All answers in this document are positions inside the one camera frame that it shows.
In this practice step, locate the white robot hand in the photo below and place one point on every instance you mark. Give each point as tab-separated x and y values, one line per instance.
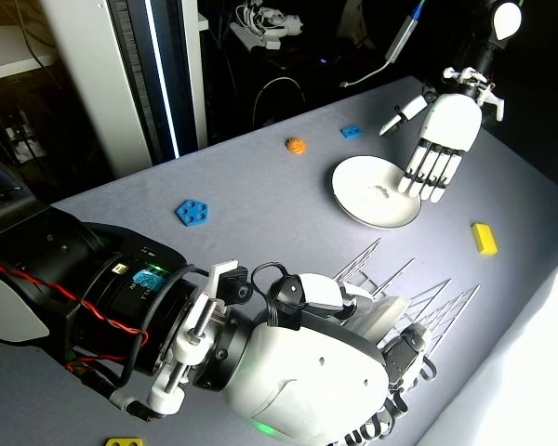
453	118
307	376

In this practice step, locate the white ceramic plate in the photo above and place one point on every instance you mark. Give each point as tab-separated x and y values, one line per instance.
367	195
386	316

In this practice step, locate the spare white robot hand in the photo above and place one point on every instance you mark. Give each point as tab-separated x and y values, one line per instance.
269	21

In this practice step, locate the small blue block with holes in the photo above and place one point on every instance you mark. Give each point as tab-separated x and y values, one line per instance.
351	132

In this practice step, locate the yellow rectangular block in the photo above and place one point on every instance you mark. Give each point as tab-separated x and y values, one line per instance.
484	239

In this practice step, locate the orange spiral toy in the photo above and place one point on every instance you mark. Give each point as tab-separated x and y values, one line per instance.
296	146

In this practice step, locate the yellow block with holes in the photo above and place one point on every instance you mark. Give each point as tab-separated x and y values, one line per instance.
123	442

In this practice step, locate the blue pentagon block with holes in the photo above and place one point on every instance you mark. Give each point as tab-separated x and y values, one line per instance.
193	213

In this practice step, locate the white cabinet with light strip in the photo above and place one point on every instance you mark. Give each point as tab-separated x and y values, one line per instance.
97	93

